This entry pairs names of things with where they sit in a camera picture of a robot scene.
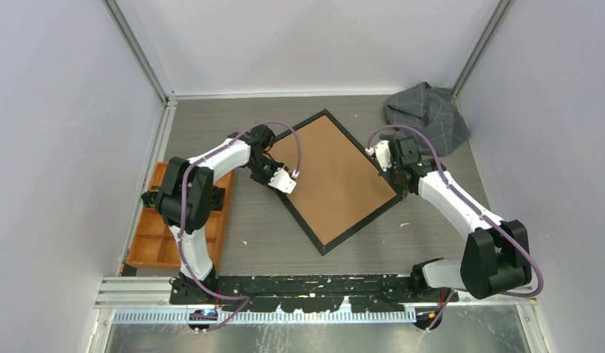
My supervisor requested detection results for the black picture frame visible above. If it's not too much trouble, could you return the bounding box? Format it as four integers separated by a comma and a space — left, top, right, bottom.
269, 110, 403, 255

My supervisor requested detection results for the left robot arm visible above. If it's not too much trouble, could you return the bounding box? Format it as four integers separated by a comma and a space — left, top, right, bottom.
141, 123, 302, 304

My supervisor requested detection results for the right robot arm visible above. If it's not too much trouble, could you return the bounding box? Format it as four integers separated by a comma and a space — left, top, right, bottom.
367, 140, 532, 302

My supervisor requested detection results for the grey checked cloth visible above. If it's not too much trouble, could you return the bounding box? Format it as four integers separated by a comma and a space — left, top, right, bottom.
383, 82, 470, 157

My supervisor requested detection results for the orange wooden divided tray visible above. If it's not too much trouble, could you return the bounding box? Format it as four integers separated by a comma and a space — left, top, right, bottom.
125, 171, 235, 270

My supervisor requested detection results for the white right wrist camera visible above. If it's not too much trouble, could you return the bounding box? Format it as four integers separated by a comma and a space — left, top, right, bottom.
365, 140, 392, 172

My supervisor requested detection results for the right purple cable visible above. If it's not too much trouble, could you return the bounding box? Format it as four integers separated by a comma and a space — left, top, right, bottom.
366, 124, 545, 333

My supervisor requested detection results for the purple cable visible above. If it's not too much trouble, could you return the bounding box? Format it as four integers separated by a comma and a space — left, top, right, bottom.
366, 124, 545, 333
177, 121, 303, 334

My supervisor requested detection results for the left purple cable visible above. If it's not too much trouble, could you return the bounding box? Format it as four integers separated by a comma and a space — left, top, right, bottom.
177, 121, 303, 334

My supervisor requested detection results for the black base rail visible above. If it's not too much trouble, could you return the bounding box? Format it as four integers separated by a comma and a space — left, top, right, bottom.
169, 274, 450, 313

